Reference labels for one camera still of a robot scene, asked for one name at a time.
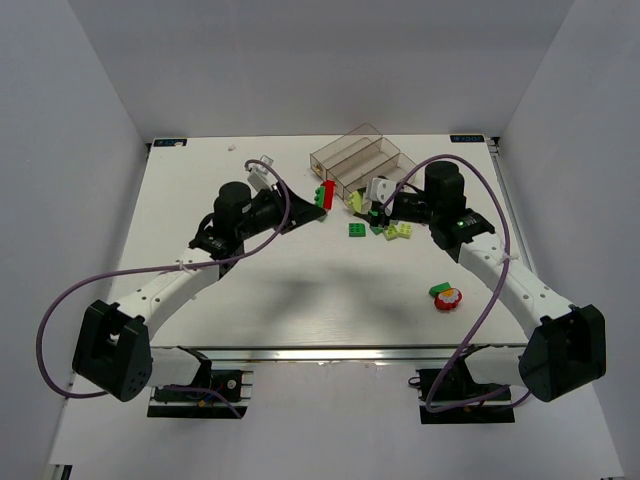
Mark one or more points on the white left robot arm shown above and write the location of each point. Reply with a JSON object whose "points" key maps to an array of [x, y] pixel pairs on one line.
{"points": [[114, 349]]}

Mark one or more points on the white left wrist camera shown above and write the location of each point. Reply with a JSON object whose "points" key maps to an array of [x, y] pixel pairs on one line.
{"points": [[258, 173]]}

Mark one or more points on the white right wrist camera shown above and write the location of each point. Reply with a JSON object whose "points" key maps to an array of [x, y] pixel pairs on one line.
{"points": [[381, 190]]}

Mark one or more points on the red yellow green lego stack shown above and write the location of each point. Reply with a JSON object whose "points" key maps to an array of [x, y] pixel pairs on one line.
{"points": [[324, 194]]}

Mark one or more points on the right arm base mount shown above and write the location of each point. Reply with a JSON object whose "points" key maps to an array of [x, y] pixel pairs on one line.
{"points": [[458, 387]]}

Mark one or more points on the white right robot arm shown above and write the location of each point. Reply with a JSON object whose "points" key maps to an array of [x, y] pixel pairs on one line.
{"points": [[566, 344]]}

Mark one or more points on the clear three-compartment organizer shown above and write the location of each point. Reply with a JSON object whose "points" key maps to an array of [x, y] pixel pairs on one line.
{"points": [[358, 156]]}

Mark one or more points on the green brick by flower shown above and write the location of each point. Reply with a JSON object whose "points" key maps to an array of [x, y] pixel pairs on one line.
{"points": [[435, 290]]}

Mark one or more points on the lime lego brick lower right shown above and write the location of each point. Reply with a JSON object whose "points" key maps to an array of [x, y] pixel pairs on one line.
{"points": [[404, 230]]}

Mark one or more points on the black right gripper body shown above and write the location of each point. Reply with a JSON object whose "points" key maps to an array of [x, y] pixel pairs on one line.
{"points": [[398, 211]]}

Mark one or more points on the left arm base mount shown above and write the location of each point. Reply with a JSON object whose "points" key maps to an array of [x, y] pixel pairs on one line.
{"points": [[224, 395]]}

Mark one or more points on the green flat lego brick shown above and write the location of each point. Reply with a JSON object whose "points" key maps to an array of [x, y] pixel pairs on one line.
{"points": [[356, 230]]}

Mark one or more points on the red flower toy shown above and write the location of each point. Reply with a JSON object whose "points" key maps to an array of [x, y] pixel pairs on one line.
{"points": [[447, 300]]}

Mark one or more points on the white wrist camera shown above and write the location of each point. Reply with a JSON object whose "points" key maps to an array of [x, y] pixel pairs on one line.
{"points": [[381, 190], [258, 173]]}

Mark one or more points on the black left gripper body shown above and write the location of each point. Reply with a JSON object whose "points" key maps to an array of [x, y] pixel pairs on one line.
{"points": [[288, 210]]}

